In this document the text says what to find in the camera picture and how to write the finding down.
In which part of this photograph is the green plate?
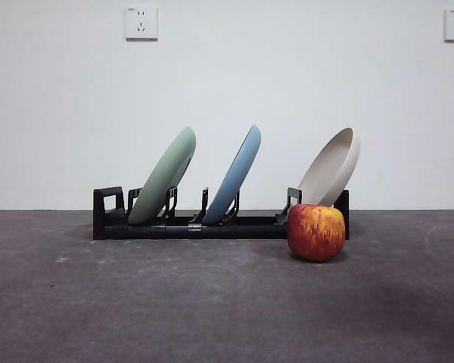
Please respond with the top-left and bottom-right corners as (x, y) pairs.
(128, 126), (197, 225)

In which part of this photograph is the red yellow apple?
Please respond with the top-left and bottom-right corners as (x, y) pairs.
(286, 203), (347, 263)

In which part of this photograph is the blue plate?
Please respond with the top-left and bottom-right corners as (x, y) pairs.
(202, 123), (263, 225)

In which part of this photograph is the black plate rack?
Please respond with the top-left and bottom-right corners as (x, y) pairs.
(92, 185), (350, 241)

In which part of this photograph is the beige plate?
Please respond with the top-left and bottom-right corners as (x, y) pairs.
(297, 127), (362, 208)

